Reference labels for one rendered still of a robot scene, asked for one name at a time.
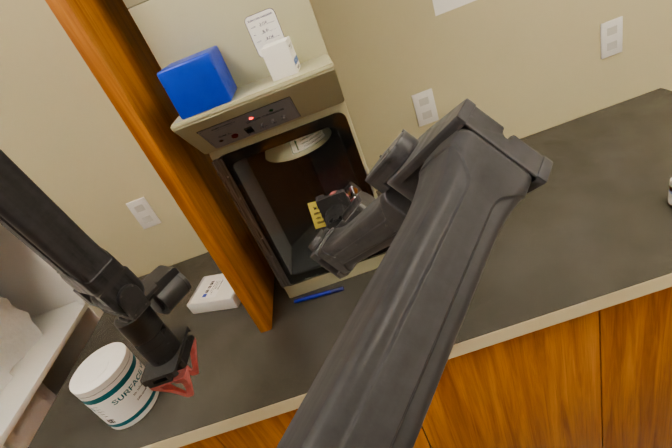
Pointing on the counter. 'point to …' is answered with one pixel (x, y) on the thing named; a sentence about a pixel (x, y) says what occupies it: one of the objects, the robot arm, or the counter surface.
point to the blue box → (198, 82)
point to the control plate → (250, 123)
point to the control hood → (315, 80)
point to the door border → (251, 221)
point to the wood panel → (148, 110)
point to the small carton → (281, 58)
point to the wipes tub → (113, 386)
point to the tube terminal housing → (164, 52)
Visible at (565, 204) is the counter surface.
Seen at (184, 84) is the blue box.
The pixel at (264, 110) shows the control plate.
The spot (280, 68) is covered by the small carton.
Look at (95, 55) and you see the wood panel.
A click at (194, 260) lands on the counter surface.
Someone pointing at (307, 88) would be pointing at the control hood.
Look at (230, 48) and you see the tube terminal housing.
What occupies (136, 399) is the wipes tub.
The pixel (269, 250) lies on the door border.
